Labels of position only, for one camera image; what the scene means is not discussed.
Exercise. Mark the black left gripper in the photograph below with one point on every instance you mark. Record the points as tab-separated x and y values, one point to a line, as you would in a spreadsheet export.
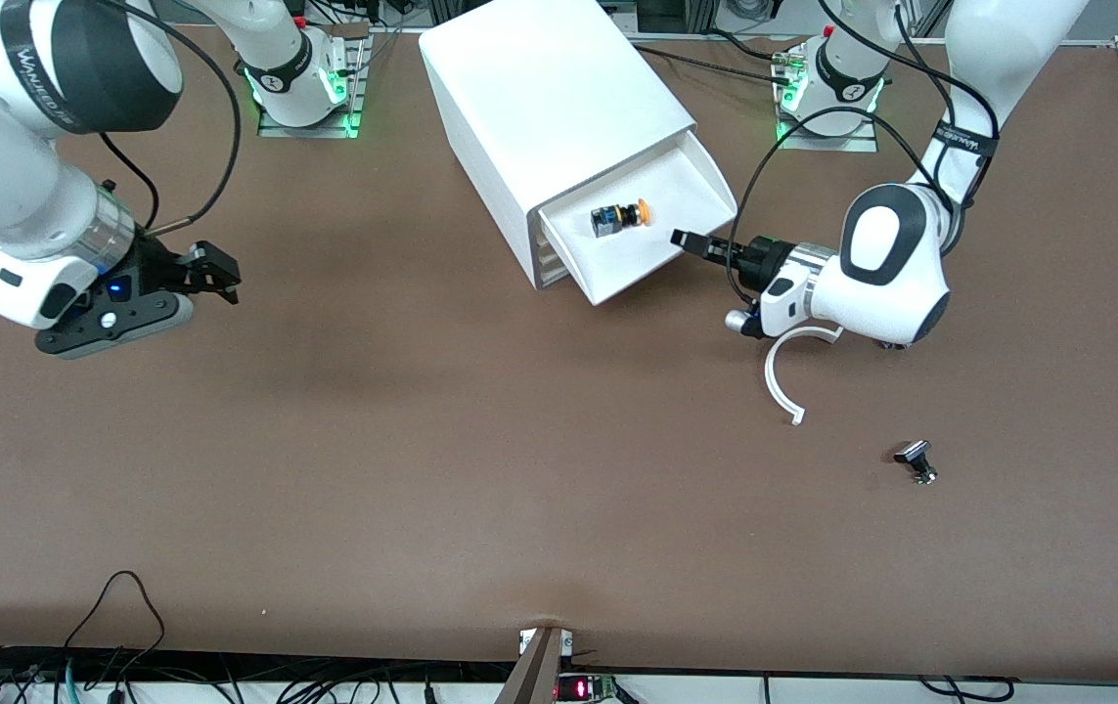
767	257

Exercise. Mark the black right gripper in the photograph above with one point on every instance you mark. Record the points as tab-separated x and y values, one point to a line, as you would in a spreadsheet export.
154	269

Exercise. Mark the white plastic drawer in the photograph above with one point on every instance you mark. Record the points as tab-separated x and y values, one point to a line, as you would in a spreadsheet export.
549	252
553	276
666	235

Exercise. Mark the orange mushroom push button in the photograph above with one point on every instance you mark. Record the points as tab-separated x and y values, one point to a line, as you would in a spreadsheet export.
612	217

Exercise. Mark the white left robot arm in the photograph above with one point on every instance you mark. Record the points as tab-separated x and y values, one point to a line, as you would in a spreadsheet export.
891	284

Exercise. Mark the white drawer cabinet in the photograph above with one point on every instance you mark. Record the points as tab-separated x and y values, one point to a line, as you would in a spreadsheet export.
539	98

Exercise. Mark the white curved plastic clamp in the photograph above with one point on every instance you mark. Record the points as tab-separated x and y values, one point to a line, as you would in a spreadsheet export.
770	376

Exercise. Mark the black headed metal bolt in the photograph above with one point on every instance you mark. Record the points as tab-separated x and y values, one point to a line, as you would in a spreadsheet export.
914	455

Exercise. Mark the small device with red display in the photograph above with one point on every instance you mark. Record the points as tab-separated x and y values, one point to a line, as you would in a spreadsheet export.
583	689

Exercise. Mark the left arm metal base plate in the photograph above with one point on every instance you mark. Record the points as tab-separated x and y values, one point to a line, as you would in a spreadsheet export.
832	144

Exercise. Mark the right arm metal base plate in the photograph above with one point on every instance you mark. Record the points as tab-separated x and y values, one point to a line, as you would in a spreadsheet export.
309	131

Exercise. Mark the brown wooden post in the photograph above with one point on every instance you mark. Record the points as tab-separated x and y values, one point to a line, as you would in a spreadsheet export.
534	675

